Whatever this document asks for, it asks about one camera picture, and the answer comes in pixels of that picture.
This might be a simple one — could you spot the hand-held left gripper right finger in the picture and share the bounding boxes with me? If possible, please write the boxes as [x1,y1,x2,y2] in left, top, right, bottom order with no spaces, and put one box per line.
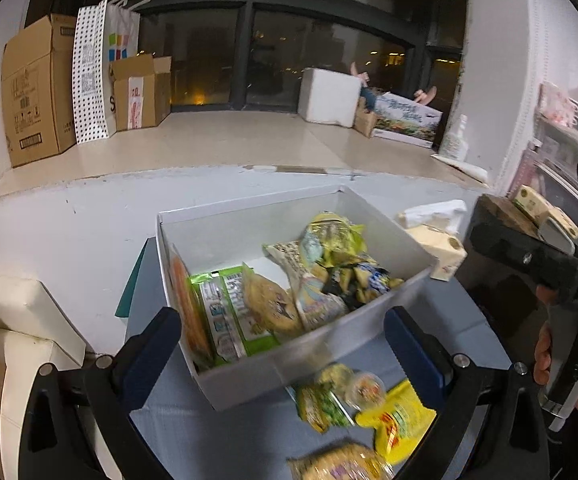
[384,306,550,480]

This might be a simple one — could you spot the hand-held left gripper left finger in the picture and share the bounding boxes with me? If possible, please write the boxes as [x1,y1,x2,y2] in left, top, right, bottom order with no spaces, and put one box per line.
[19,306,182,480]

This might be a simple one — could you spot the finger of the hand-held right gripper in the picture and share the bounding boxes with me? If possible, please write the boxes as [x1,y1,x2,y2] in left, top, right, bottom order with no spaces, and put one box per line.
[466,194,578,290]

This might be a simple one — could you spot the orange snack packet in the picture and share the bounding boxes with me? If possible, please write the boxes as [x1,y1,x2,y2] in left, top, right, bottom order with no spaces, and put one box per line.
[168,246,216,367]

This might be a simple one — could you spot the blue yellow small snack packet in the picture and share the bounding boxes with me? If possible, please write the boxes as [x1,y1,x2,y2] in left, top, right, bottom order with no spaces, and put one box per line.
[338,259,406,307]

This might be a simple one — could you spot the long green snack packet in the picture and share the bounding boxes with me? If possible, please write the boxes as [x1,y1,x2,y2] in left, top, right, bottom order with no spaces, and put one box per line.
[189,272,247,362]
[219,266,281,353]

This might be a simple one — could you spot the pale green chip bag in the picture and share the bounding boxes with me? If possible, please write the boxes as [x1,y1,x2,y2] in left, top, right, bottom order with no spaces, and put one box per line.
[291,265,351,332]

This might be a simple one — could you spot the small green cartoon packet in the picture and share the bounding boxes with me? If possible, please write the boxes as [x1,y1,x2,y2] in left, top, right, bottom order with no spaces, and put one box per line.
[295,364,356,434]
[303,211,366,267]

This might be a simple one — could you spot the white cardboard box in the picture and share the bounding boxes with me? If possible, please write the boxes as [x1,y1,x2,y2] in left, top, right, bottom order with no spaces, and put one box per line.
[156,185,440,412]

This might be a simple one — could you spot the round cartoon cookie packet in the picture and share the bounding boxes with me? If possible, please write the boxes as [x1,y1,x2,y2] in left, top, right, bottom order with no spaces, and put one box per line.
[241,262,304,342]
[288,439,396,480]

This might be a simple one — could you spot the wooden shelf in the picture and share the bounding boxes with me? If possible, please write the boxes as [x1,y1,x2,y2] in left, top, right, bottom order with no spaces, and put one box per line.
[476,194,541,241]

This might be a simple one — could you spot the white rounded device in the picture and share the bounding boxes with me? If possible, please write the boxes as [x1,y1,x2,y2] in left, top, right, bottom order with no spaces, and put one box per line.
[539,215,578,254]

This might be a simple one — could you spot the small boxes on side table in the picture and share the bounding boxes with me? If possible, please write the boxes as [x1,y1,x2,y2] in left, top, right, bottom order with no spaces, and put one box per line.
[513,185,578,244]

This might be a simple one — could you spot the teal board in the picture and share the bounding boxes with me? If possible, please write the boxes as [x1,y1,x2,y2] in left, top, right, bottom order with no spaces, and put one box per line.
[115,239,148,319]

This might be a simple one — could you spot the yellow tissue pack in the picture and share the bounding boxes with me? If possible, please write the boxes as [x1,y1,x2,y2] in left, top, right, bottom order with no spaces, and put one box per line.
[396,199,468,282]

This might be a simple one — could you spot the white drawer organizer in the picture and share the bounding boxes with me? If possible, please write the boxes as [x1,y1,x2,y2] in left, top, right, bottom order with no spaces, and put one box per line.
[509,80,578,211]

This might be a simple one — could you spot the white plastic bottle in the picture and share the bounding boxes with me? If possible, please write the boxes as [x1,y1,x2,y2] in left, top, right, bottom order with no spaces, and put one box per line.
[439,114,470,160]

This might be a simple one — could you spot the cream sofa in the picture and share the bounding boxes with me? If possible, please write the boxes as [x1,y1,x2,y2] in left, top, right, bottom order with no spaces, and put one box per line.
[0,272,88,480]

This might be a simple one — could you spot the long printed box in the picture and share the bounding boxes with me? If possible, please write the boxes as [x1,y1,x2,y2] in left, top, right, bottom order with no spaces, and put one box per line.
[371,91,444,149]

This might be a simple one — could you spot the small brown box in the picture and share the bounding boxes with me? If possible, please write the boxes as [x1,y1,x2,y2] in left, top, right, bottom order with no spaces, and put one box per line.
[354,107,378,139]

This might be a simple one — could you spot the white foam box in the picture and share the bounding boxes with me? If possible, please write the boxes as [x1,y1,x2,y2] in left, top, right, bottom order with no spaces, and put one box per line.
[297,66,363,129]

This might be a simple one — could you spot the small open cardboard box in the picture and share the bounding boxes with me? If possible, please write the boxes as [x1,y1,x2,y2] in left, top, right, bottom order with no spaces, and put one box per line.
[109,54,173,131]

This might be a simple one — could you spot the large cardboard box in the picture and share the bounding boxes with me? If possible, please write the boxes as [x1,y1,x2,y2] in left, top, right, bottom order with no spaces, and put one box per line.
[1,14,78,169]

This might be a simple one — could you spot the dark window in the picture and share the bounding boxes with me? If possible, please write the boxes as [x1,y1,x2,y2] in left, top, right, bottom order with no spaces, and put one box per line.
[44,0,470,117]

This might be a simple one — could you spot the white shopping bag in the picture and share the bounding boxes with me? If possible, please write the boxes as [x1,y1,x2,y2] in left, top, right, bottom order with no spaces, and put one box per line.
[103,0,153,137]

